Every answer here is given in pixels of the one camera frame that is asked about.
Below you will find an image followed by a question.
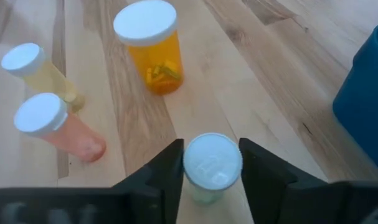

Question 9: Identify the large orange pill bottle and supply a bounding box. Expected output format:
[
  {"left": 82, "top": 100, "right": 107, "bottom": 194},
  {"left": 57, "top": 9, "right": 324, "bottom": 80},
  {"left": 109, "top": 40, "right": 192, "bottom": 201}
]
[{"left": 113, "top": 0, "right": 185, "bottom": 96}]

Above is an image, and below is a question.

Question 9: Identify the small yellow pill bottle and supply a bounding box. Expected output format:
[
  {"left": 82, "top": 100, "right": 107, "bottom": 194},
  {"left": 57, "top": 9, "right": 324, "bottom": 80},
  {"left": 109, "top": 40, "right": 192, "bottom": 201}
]
[{"left": 1, "top": 42, "right": 86, "bottom": 113}]

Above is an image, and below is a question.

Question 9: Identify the small pink pill bottle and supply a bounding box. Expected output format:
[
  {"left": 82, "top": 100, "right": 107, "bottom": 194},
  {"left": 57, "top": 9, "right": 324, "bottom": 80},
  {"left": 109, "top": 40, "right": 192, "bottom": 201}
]
[{"left": 13, "top": 92, "right": 108, "bottom": 163}]

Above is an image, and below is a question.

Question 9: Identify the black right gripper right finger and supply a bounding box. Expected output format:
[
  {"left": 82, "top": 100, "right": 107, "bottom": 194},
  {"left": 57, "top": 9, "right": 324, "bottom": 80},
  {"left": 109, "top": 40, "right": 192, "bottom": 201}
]
[{"left": 238, "top": 137, "right": 378, "bottom": 224}]

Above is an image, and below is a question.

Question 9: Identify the blue plastic bin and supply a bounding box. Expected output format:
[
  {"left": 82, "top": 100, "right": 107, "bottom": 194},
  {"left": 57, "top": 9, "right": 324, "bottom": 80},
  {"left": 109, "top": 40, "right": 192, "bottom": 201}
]
[{"left": 332, "top": 20, "right": 378, "bottom": 178}]

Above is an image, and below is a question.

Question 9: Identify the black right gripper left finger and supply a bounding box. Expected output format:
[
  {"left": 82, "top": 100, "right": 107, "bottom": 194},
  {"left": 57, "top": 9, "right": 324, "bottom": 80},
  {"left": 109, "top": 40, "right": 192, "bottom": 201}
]
[{"left": 112, "top": 138, "right": 185, "bottom": 224}]

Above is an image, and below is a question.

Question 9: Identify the small green pill bottle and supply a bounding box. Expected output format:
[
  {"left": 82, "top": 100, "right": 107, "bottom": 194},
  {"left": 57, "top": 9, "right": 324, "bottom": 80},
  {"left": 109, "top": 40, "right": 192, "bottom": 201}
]
[{"left": 182, "top": 133, "right": 243, "bottom": 206}]

